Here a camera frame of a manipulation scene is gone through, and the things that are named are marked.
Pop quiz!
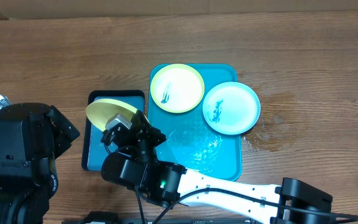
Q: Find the yellow-green rimmed plate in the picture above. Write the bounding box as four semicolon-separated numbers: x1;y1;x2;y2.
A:
150;63;205;113
86;98;138;131

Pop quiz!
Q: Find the light blue rimmed plate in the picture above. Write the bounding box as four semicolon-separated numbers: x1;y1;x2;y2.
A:
202;82;261;135

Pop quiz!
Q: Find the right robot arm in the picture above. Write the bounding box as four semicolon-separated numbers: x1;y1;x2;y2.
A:
91;107;333;223

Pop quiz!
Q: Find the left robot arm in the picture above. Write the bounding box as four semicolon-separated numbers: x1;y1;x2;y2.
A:
0;103;80;224

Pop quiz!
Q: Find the large teal serving tray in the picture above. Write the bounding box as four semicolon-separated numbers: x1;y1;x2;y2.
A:
147;63;243;182

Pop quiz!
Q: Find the small black-rimmed teal tray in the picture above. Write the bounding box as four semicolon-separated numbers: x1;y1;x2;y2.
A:
81;90;145;172

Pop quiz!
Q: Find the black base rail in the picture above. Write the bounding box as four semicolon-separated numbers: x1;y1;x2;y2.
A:
62;212;259;224

